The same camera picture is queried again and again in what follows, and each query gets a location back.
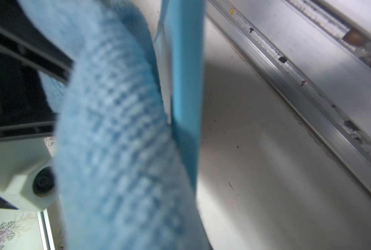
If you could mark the blue framed drawing tablet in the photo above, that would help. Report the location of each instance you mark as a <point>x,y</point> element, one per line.
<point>178,44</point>

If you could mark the light blue microfiber cloth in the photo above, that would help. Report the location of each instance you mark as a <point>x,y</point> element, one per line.
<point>119,173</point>

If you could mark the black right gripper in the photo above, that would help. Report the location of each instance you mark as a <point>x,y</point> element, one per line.
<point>24,53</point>

